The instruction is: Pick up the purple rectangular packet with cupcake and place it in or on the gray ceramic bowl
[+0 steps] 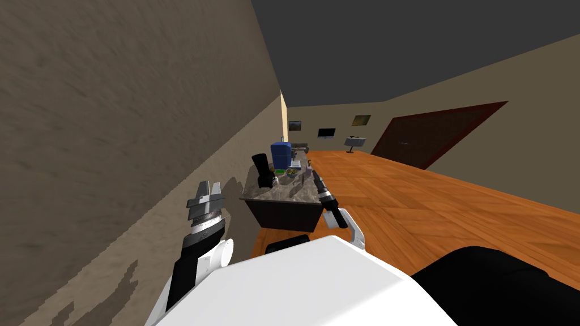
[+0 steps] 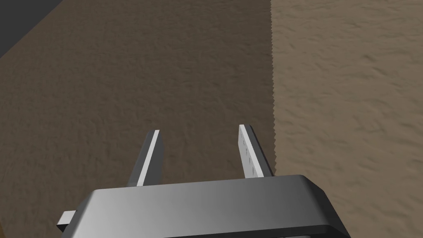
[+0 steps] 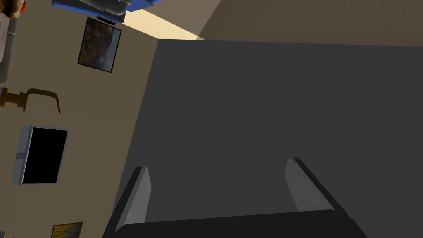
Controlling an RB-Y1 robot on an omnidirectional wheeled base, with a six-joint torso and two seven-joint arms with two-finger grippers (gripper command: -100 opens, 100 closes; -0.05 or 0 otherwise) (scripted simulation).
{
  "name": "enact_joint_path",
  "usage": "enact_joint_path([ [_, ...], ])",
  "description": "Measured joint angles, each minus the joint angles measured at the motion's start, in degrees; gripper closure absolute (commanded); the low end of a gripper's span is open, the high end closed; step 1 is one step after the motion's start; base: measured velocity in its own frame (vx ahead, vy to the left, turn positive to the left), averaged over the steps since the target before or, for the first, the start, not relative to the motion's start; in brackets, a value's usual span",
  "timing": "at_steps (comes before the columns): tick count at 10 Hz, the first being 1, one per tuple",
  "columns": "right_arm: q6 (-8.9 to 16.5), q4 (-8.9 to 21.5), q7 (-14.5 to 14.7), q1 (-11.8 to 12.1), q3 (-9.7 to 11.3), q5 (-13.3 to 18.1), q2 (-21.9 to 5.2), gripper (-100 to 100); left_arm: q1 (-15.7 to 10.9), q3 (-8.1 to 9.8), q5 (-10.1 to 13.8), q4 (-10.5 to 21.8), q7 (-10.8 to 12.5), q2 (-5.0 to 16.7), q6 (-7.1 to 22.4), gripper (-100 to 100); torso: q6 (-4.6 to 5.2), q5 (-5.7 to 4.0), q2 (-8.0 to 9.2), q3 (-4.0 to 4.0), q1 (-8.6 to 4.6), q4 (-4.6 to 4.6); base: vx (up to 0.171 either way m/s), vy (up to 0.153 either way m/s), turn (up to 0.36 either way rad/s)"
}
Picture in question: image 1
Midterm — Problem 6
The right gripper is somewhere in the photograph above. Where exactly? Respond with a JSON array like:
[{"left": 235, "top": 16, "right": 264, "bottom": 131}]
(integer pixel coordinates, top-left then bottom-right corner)
[{"left": 311, "top": 169, "right": 329, "bottom": 195}]

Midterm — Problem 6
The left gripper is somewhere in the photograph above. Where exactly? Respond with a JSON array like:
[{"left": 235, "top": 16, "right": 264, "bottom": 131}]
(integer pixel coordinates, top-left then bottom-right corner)
[{"left": 186, "top": 181, "right": 225, "bottom": 224}]

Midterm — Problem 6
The dark counter with marble top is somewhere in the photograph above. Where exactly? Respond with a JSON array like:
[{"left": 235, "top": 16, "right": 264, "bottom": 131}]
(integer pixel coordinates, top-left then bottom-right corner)
[{"left": 240, "top": 151, "right": 325, "bottom": 233}]

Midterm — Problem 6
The blue box appliance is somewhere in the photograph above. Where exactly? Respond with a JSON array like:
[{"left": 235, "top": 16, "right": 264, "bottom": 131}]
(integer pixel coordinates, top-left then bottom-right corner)
[{"left": 270, "top": 141, "right": 293, "bottom": 170}]

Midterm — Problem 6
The grey side table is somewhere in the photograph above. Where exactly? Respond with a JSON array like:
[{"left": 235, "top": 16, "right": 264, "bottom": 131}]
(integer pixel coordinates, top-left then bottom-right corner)
[{"left": 344, "top": 135, "right": 368, "bottom": 155}]

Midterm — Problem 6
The black coffee machine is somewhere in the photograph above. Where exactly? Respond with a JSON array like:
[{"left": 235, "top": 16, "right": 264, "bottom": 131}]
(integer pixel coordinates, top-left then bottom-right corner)
[{"left": 251, "top": 153, "right": 278, "bottom": 189}]

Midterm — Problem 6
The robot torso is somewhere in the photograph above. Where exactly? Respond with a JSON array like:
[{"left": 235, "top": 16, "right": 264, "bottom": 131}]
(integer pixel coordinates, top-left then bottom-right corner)
[{"left": 149, "top": 234, "right": 458, "bottom": 326}]

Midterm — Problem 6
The dark red door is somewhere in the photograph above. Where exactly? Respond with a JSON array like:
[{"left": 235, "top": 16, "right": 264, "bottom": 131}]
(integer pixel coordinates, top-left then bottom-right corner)
[{"left": 370, "top": 101, "right": 509, "bottom": 171}]

